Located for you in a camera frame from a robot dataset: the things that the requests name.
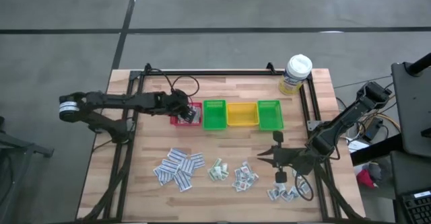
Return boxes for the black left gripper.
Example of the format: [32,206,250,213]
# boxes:
[164,88,197,124]

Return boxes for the white paper sheet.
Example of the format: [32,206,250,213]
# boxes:
[346,139,370,154]

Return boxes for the black keyboard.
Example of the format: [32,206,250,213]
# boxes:
[400,189,431,224]

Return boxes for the black metal bar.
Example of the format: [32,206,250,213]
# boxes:
[350,133,403,166]

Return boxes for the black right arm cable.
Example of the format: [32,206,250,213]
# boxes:
[294,172,315,202]

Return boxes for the silver mounting plate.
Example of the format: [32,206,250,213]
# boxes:
[306,119,321,133]

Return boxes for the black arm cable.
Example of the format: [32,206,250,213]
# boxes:
[294,172,315,202]
[147,67,201,99]

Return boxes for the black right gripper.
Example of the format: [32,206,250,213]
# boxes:
[257,130,316,184]

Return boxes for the red cloth bundle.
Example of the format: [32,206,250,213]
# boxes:
[356,169,375,188]

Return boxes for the green plastic basket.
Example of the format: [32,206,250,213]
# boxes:
[257,100,285,132]
[202,99,228,131]

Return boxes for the dark grey desk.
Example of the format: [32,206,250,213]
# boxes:
[390,149,431,224]

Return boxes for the thin black floor cable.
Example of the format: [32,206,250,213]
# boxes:
[333,75,393,90]

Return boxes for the Lysol wipes canister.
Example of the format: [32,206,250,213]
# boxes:
[278,54,313,96]

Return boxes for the yellow plastic basket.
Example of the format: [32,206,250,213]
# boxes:
[226,102,260,127]

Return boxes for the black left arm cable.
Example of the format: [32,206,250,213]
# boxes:
[147,67,201,99]

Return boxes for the yellow cable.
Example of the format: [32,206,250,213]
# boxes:
[360,112,401,133]

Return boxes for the black table edge rail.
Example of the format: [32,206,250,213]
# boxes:
[77,62,366,223]

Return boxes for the grey side table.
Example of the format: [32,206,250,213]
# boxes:
[390,61,431,159]

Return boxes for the black stand legs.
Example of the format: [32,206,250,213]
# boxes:
[0,116,55,224]

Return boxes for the red plastic basket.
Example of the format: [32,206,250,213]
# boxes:
[170,102,203,126]

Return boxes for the black pole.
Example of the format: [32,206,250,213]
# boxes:
[405,52,431,77]

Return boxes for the black power supply box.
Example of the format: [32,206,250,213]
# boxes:
[362,117,385,143]

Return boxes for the grey cloth bundle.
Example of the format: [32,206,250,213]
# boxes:
[368,162,385,182]

